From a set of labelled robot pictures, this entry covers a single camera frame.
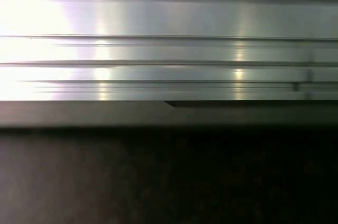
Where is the black and grey PC case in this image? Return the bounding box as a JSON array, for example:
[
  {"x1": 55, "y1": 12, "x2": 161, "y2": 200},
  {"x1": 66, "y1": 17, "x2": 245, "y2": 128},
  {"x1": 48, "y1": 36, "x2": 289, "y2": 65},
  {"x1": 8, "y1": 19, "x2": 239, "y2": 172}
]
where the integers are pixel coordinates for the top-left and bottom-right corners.
[{"x1": 0, "y1": 99, "x2": 338, "y2": 224}]

